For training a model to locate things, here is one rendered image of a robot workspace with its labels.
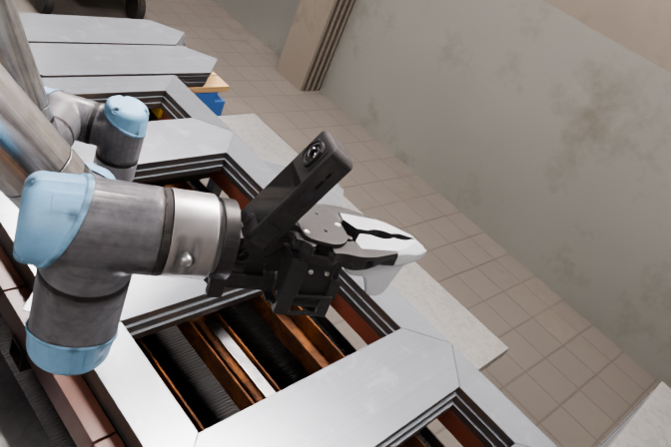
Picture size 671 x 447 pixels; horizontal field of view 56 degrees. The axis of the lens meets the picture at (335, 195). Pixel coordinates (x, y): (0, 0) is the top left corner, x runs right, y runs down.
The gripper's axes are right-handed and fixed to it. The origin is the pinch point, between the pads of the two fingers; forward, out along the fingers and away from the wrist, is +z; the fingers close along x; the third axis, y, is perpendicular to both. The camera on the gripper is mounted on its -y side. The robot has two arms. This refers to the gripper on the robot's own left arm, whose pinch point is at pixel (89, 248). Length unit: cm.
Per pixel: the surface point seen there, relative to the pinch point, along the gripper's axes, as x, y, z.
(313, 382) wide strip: 22, 47, 1
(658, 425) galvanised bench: 65, 95, -18
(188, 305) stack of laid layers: 12.1, 19.3, 2.5
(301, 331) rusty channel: 47, 26, 19
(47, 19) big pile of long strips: 38, -108, 3
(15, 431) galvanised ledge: -20.7, 21.3, 19.5
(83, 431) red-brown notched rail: -16.4, 33.9, 5.9
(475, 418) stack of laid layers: 52, 70, 3
